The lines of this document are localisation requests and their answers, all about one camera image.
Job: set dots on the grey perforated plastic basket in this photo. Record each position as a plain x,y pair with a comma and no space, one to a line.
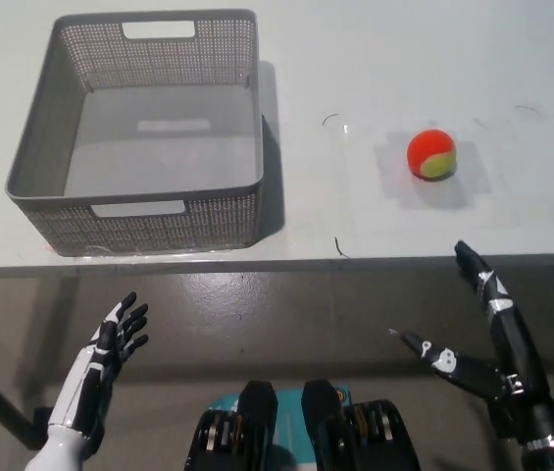
159,225

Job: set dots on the orange and yellow tennis ball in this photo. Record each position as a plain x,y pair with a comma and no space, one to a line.
428,147

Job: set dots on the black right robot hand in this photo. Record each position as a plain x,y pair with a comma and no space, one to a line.
517,353

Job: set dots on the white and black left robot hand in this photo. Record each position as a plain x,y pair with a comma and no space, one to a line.
80,382

